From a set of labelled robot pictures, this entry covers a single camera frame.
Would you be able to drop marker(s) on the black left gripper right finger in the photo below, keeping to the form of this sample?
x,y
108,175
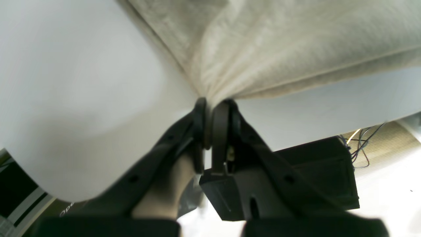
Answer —
x,y
276,201

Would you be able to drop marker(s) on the beige grey t-shirt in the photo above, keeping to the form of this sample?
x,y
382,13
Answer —
x,y
267,48

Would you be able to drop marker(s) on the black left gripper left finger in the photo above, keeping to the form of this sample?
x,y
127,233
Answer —
x,y
144,201

